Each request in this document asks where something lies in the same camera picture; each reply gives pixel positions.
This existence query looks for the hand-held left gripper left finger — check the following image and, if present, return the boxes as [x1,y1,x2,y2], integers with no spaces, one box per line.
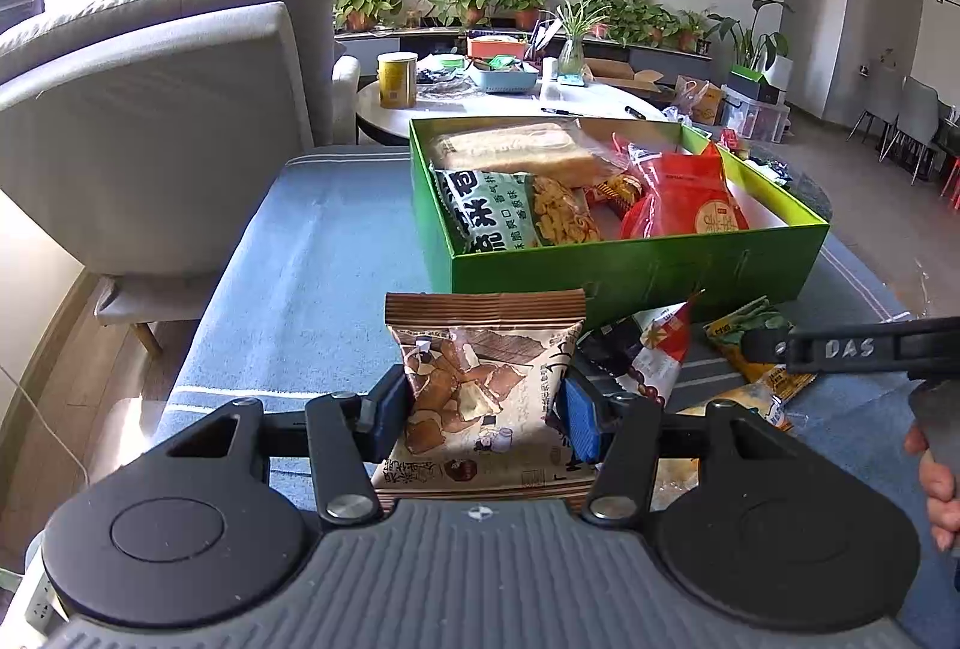
[161,364,411,526]

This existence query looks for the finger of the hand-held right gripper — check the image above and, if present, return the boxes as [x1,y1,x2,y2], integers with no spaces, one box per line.
[741,326,788,365]

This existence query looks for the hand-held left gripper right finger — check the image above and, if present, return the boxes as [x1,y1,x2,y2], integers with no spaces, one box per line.
[564,373,822,526]

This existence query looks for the yellow green snack packet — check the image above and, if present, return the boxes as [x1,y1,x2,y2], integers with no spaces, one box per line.
[703,296,817,434]

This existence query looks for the brown snack packet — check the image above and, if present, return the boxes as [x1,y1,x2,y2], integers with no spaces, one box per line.
[371,289,601,509]

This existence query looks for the green cardboard box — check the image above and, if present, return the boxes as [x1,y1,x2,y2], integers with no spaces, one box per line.
[409,115,831,331]

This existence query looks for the large red snack packet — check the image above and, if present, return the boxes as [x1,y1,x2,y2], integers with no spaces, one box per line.
[621,143,751,240]

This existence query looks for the green cracker snack packet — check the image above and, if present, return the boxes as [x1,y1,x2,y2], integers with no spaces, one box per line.
[433,169,605,256]

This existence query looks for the clear bread packet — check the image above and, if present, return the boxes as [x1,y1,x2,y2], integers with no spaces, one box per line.
[427,122,625,190]

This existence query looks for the person's right hand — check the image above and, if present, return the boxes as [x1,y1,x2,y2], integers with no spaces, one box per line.
[904,422,960,552]

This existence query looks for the red printed snack packet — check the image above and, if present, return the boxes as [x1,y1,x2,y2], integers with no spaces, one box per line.
[576,291,706,408]

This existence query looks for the dark round side table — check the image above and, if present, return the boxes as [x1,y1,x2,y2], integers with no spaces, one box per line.
[739,139,834,221]

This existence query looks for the clear storage bin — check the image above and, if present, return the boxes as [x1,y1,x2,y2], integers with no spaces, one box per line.
[724,86,792,144]

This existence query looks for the grey dining chair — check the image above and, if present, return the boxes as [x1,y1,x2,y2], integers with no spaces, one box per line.
[881,75,947,185]
[847,85,905,146]

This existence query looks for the orange paper bag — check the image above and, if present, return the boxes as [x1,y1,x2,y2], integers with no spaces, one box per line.
[675,77,727,126]

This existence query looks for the green and black box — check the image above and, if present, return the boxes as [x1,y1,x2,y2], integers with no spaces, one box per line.
[729,64,788,107]

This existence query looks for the large-leaf plant in white pot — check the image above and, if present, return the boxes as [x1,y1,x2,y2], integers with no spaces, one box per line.
[709,0,794,89]

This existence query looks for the open cardboard box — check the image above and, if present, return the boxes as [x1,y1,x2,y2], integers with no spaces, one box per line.
[583,56,665,94]

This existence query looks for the white round coffee table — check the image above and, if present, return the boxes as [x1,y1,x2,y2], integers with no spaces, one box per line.
[355,71,668,148]

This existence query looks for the yellow can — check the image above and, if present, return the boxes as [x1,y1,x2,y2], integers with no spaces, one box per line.
[376,51,418,110]

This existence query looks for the potted green plant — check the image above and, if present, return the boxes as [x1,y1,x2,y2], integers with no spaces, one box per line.
[581,0,710,52]
[430,0,496,28]
[334,0,403,33]
[495,0,553,31]

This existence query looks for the glass vase with plant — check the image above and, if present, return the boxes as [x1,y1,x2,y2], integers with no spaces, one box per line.
[551,0,610,82]

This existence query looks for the grey lounge chair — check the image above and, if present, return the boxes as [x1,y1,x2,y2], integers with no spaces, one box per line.
[0,2,317,359]

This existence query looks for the light blue basket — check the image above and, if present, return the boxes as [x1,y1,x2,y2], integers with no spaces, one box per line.
[469,56,541,94]

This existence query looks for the dark television console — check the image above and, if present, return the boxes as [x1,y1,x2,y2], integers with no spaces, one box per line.
[334,23,713,67]

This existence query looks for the orange box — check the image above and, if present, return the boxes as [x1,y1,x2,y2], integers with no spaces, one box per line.
[467,34,530,60]

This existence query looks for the white power strip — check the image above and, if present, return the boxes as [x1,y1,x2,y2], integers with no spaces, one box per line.
[13,574,62,629]

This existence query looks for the white cable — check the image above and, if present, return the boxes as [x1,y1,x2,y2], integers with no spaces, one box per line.
[0,364,91,486]

